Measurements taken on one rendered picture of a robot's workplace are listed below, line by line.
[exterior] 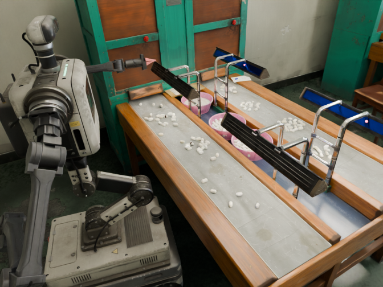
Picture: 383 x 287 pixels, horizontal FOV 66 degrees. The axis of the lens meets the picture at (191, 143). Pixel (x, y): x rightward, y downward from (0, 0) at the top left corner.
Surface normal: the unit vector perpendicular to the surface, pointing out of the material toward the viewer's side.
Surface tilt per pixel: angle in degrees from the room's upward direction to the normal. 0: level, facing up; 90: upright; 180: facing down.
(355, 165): 0
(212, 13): 90
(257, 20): 90
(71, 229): 0
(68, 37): 90
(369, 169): 0
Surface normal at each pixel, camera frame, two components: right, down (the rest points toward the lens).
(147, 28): 0.48, 0.48
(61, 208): -0.05, -0.82
